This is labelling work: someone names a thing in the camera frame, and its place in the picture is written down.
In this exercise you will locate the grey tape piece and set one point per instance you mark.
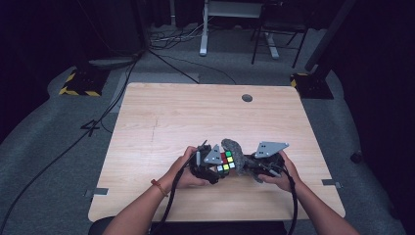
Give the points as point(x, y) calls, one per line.
point(330, 182)
point(99, 191)

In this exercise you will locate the black yellow striped stand base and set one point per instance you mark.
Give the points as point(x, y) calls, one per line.
point(84, 83)
point(313, 86)

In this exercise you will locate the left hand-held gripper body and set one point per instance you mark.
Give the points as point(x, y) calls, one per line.
point(202, 168)

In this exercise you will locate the dark slanted metal pole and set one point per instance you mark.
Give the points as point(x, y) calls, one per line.
point(326, 36)

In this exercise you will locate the multicoloured puzzle cube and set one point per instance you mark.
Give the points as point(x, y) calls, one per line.
point(227, 162)

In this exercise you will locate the person's left hand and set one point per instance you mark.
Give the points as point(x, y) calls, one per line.
point(181, 174)

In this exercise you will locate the white desk frame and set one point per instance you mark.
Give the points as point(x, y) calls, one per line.
point(204, 39)

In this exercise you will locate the black metal chair frame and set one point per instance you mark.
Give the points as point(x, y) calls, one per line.
point(256, 45)

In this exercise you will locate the grey fuzzy cloth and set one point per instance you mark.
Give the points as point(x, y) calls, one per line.
point(239, 156)

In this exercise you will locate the small black round object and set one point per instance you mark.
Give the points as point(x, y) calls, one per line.
point(355, 158)

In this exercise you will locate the person's dark clothing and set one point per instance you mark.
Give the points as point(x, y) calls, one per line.
point(221, 228)

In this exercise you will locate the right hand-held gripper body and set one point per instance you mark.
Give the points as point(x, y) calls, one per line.
point(269, 166)

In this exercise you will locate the person's right hand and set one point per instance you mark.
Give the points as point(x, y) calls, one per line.
point(284, 181)

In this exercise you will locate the grey round table grommet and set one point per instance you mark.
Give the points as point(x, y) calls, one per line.
point(247, 98)

